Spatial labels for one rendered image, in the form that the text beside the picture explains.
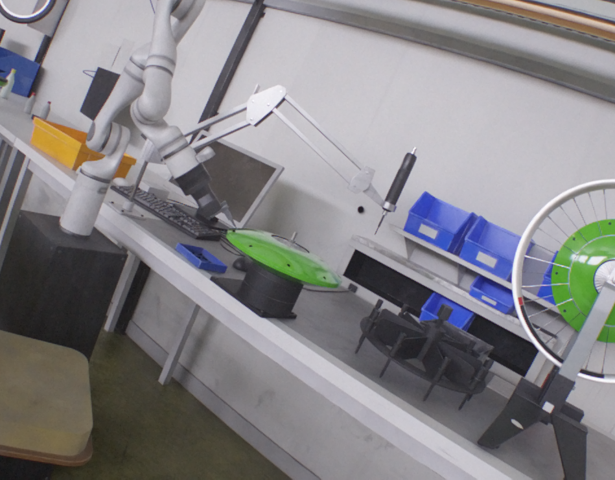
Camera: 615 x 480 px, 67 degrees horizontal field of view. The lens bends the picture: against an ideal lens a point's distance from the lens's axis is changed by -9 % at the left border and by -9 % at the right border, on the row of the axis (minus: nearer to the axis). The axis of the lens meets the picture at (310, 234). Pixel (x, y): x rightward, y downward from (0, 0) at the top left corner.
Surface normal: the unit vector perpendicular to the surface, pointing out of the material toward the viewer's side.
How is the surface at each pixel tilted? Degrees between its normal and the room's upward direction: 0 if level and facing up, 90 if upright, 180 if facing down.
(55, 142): 94
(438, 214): 90
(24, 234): 90
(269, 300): 90
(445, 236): 100
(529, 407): 18
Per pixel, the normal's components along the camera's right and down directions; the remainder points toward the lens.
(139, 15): -0.50, -0.12
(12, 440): 0.41, 0.30
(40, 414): 0.42, -0.90
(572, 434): 0.25, -0.89
